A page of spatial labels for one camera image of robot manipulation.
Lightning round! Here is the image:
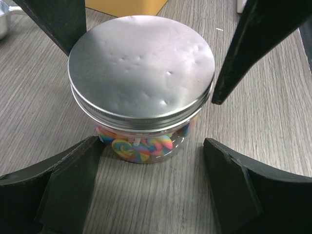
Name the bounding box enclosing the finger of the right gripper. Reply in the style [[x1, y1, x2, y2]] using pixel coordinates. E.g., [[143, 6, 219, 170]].
[[15, 0, 87, 55], [212, 0, 312, 105]]

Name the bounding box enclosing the clear round jar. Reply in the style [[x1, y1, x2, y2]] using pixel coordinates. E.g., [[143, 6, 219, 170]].
[[97, 116, 198, 163]]

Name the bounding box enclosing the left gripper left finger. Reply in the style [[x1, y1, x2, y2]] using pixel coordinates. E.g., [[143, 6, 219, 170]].
[[0, 136, 104, 234]]

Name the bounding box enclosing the white round lid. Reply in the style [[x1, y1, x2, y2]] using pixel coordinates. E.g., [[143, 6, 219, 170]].
[[68, 16, 215, 132]]

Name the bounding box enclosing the silver metal scoop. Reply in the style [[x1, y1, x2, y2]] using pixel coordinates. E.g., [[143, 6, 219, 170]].
[[0, 1, 26, 39]]

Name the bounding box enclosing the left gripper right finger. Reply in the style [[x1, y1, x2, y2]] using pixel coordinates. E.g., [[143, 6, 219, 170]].
[[203, 138, 312, 234]]

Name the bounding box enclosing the white clothes rack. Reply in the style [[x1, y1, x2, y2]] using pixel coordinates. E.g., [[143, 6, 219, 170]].
[[237, 0, 247, 14]]

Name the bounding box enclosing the small gold lollipop tin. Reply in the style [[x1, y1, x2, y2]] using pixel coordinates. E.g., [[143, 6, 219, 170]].
[[85, 0, 167, 17]]

